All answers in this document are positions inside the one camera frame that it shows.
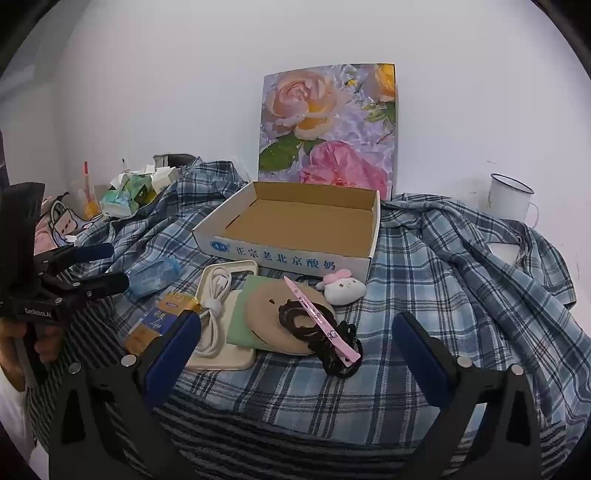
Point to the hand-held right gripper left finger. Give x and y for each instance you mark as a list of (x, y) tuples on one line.
[(171, 350)]

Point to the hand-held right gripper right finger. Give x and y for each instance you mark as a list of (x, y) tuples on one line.
[(422, 355)]

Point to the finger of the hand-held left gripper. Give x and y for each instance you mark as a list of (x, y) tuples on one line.
[(92, 251), (106, 282)]

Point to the yellow blue cigarette pack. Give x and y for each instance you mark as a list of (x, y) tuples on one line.
[(157, 318)]

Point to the blue tissue packet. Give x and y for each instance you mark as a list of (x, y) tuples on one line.
[(154, 274)]

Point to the beige phone case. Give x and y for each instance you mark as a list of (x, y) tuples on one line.
[(221, 362)]

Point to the beige round smiley pad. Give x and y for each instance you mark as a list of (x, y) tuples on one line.
[(263, 314)]

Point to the white pink bunny plush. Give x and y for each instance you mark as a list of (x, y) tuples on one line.
[(344, 290)]

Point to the pink hair clip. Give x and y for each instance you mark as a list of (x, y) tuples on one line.
[(318, 318)]

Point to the cardboard box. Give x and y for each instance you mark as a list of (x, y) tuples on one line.
[(300, 221)]

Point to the person's left hand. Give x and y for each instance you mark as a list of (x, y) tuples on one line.
[(48, 346)]

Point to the pink lock-print bag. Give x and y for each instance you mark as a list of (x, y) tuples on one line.
[(62, 221)]

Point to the plastic cup with red straw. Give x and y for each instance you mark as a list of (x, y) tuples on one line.
[(85, 198)]

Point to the blue plaid cloth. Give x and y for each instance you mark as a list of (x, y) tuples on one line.
[(415, 277)]

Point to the dark grey pouch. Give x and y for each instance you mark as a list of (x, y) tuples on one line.
[(178, 160)]

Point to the dark striped blanket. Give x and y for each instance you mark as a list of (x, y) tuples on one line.
[(277, 438)]

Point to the white enamel mug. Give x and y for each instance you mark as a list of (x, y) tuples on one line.
[(508, 203)]

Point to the floral rose poster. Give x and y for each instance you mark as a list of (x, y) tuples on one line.
[(323, 115)]

